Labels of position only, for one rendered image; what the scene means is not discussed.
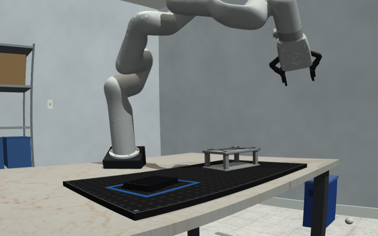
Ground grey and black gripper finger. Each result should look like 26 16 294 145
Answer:
269 56 287 86
310 51 322 81

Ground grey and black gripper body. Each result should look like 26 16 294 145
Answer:
277 33 313 71

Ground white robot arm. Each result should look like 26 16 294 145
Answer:
104 0 303 159

